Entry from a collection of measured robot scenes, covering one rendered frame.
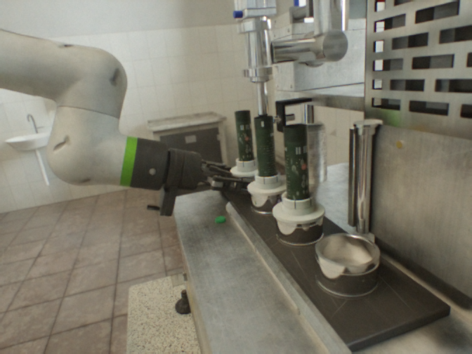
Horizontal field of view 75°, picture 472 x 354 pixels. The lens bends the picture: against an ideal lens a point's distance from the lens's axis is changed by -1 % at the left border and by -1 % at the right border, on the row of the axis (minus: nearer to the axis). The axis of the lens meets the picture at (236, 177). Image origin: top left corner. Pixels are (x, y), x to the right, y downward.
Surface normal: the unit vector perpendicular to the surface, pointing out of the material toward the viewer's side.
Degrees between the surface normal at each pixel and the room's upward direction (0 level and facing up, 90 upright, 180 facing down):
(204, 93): 90
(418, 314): 0
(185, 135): 90
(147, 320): 0
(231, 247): 0
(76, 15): 90
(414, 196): 90
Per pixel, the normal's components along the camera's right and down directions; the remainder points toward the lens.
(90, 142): 0.58, 0.00
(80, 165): 0.38, 0.42
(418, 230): -0.95, 0.18
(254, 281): -0.11, -0.94
